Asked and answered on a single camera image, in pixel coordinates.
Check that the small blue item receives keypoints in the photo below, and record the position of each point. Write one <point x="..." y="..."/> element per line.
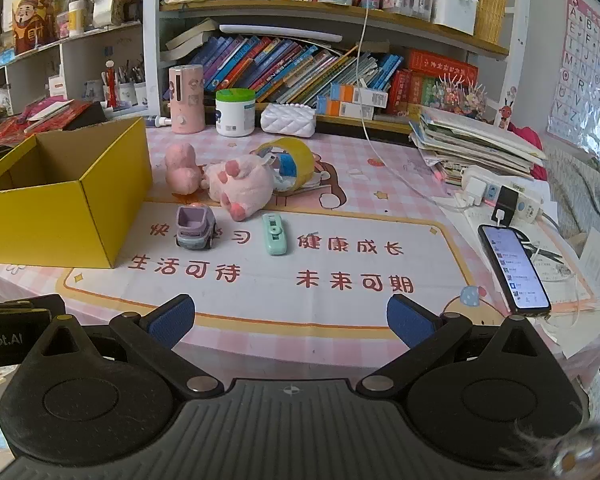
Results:
<point x="288" y="165"/>

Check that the white bottle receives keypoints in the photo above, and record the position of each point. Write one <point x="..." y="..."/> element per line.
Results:
<point x="77" y="20"/>

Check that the colourful spiky decoration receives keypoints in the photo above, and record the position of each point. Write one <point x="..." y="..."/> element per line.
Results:
<point x="457" y="97"/>

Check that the fortune god paper figure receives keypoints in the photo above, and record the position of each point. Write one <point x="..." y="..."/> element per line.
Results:
<point x="32" y="25"/>

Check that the yellow tape roll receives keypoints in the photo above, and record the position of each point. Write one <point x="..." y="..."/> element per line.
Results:
<point x="303" y="160"/>

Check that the pink cylindrical appliance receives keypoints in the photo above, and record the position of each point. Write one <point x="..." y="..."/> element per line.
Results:
<point x="186" y="100"/>

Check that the grey furry tuft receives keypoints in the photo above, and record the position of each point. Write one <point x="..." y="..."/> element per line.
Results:
<point x="575" y="452"/>

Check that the stack of papers and booklets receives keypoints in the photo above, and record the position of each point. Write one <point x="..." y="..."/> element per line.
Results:
<point x="475" y="140"/>

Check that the mint green small device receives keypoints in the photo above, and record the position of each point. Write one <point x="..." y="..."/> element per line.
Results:
<point x="275" y="235"/>

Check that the grey cloth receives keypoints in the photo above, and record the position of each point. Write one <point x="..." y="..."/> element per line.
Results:
<point x="580" y="195"/>

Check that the purple toy car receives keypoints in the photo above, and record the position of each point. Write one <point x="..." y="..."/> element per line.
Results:
<point x="194" y="225"/>

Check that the red printed papers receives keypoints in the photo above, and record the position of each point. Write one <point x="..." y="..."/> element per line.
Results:
<point x="55" y="117"/>

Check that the white jar green lid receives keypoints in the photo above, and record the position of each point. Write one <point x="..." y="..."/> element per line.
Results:
<point x="235" y="115"/>

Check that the white side shelf unit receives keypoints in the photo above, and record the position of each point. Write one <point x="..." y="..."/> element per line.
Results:
<point x="75" y="65"/>

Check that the pink printed table mat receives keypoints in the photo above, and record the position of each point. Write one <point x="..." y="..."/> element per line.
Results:
<point x="280" y="272"/>

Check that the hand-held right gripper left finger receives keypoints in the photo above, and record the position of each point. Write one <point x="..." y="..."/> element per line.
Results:
<point x="172" y="321"/>

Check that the red and white doll figure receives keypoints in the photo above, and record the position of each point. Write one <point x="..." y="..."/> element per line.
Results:
<point x="111" y="87"/>

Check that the black smartphone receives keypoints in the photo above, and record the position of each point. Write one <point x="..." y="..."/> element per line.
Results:
<point x="515" y="270"/>

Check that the yellow cardboard box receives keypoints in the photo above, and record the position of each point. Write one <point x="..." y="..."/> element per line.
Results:
<point x="45" y="225"/>

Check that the red boxed book set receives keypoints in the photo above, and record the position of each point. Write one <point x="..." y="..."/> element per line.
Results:
<point x="440" y="67"/>

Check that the pink plush pig toy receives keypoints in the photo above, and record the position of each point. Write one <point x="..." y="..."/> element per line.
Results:
<point x="240" y="185"/>

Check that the white paper bag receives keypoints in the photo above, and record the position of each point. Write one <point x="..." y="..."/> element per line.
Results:
<point x="105" y="2"/>

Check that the white charger plug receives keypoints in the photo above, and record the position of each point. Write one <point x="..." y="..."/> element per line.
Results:
<point x="286" y="183"/>

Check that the white bar lamp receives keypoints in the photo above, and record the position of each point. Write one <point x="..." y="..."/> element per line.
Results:
<point x="280" y="32"/>

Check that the black charger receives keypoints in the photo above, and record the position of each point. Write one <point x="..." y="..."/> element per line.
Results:
<point x="506" y="202"/>

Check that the alphabet wall poster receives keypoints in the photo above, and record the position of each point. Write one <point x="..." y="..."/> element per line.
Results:
<point x="587" y="70"/>

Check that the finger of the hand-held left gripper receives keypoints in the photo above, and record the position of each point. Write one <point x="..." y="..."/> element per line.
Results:
<point x="25" y="303"/>

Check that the row of slanted books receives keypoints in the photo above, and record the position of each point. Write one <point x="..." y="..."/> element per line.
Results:
<point x="280" y="67"/>

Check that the white wooden bookshelf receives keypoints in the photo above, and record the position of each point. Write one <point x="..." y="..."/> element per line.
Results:
<point x="151" y="35"/>

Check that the yellow book set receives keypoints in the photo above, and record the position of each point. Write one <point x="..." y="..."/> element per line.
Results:
<point x="492" y="5"/>

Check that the white power strip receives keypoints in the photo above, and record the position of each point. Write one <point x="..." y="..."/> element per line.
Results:
<point x="527" y="207"/>

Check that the white pen organizer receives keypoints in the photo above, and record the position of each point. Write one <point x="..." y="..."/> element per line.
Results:
<point x="455" y="12"/>

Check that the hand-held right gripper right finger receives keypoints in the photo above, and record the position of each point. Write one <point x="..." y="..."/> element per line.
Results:
<point x="405" y="321"/>

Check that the white pen cup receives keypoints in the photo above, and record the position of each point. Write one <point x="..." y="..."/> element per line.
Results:
<point x="126" y="94"/>
<point x="141" y="94"/>

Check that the red reindeer decoration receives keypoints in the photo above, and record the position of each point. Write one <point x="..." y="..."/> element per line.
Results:
<point x="505" y="115"/>

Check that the orange and blue boxes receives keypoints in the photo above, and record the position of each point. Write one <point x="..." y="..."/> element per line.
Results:
<point x="350" y="102"/>

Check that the white quilted pouch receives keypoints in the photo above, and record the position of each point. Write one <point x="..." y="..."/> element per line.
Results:
<point x="287" y="120"/>

